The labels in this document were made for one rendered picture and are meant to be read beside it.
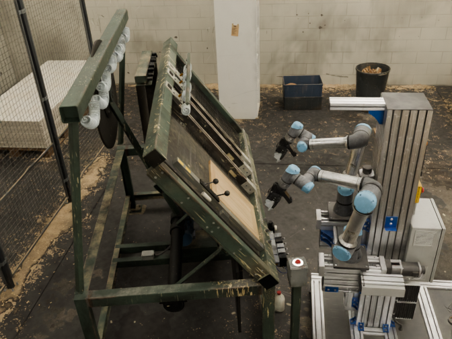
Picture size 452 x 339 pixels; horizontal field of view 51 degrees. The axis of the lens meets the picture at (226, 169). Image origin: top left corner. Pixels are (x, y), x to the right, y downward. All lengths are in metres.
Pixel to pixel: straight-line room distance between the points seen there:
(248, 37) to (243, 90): 0.80
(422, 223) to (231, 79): 4.47
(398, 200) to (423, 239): 0.33
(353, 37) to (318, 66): 0.73
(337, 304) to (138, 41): 6.13
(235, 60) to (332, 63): 2.12
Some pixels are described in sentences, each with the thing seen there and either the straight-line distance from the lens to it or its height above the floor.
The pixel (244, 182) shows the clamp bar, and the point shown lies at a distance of 3.96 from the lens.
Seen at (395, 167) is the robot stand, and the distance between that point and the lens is 3.04.
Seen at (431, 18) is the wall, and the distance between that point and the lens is 8.56.
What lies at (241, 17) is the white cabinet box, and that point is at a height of 1.54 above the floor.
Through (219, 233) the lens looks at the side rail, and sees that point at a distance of 3.02.
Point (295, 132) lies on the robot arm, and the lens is 3.49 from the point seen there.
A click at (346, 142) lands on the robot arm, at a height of 1.62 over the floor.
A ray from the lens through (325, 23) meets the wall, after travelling 8.31.
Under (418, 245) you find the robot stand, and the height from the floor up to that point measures 1.09.
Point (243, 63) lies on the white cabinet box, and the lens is 7.04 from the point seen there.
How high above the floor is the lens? 3.18
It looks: 31 degrees down
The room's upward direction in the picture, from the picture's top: 3 degrees counter-clockwise
